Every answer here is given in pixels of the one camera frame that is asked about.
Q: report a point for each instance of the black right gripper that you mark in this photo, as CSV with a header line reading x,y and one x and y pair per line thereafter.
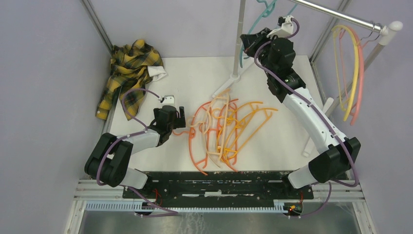
x,y
251,41

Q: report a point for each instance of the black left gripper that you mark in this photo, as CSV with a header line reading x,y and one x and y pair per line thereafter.
x,y
181,119

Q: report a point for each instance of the beige hanger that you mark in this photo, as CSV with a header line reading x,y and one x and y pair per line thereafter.
x,y
209,123

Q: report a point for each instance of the teal hanger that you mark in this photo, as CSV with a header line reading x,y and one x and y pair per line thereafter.
x,y
269,8

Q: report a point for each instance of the amber hanger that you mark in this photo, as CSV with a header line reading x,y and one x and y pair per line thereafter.
x,y
248,119
245,109

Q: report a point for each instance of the yellow hanger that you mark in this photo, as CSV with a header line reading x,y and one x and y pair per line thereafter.
x,y
345,98

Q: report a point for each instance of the pink hanger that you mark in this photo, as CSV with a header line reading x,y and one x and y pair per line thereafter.
x,y
360,85

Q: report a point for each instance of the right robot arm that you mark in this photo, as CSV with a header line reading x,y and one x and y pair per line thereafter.
x,y
337,152

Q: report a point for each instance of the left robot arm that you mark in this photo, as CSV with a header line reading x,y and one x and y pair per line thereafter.
x,y
109,160

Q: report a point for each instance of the yellow plaid shirt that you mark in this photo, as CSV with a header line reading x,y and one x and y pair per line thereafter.
x,y
129,70

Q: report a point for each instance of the white clothes rack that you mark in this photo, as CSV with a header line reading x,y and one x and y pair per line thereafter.
x,y
385,32

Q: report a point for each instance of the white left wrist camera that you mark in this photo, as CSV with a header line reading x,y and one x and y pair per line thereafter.
x,y
168,100

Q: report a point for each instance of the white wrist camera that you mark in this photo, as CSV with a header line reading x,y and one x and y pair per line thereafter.
x,y
288,27
168,100

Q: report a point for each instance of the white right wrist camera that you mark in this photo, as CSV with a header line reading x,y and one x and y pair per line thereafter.
x,y
288,27

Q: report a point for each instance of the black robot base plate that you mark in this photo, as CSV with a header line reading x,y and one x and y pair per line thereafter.
x,y
242,189

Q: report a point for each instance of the white cable duct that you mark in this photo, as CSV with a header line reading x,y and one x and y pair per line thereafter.
x,y
141,206

